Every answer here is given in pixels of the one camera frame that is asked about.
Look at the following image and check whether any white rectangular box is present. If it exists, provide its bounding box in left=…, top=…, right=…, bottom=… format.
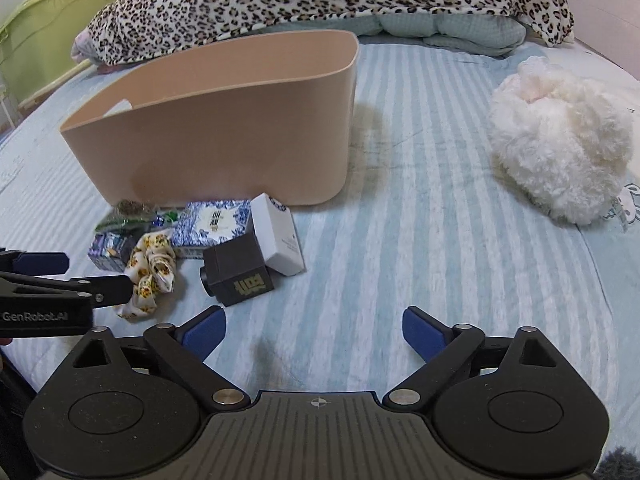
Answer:
left=250, top=193, right=305, bottom=276

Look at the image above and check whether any blue white porcelain-pattern box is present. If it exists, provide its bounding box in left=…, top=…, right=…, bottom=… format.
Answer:
left=170, top=200, right=252, bottom=259

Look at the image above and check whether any beige plastic storage basket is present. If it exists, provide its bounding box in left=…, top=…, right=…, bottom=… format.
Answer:
left=60, top=29, right=359, bottom=206

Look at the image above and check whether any leopard print blanket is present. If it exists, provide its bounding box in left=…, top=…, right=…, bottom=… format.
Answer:
left=86, top=0, right=576, bottom=66

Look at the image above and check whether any green plastic storage bin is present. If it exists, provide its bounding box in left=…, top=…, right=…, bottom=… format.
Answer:
left=1, top=0, right=114, bottom=103

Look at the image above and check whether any sunflower print scrunchie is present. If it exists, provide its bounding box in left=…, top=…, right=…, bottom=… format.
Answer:
left=114, top=230, right=177, bottom=320

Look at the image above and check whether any grey fuzzy sleeve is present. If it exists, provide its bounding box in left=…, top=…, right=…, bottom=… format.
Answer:
left=594, top=448, right=640, bottom=480

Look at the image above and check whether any small blue printed box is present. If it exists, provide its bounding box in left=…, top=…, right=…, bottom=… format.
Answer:
left=87, top=231, right=141, bottom=272

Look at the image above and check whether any white fluffy plush toy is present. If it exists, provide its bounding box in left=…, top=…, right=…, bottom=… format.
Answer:
left=489, top=56, right=634, bottom=226

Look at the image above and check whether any green dried tea packet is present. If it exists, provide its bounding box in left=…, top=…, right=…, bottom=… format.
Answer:
left=94, top=200, right=181, bottom=233

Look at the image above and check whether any white pillow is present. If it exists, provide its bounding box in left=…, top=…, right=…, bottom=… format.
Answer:
left=563, top=39, right=639, bottom=115

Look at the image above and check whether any black cube box gold print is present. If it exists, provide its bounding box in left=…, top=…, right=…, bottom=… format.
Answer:
left=200, top=232, right=273, bottom=307

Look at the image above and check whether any teal quilted duvet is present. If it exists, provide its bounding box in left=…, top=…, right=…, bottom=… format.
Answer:
left=260, top=13, right=527, bottom=58

